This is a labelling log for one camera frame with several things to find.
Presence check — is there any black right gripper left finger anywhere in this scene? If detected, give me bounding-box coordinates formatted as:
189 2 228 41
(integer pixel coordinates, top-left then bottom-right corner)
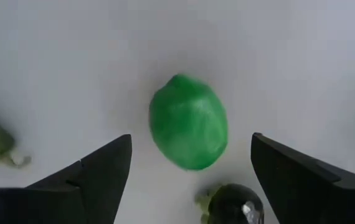
0 134 133 224

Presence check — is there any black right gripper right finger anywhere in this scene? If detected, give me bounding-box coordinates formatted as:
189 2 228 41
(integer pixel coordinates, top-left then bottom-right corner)
250 132 355 224

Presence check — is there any dark green glossy pepper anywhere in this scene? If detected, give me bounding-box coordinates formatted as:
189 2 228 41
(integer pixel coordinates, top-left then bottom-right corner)
195 183 265 224

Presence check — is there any green lime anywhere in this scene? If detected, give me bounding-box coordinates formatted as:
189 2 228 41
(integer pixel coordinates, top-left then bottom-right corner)
148 73 229 171

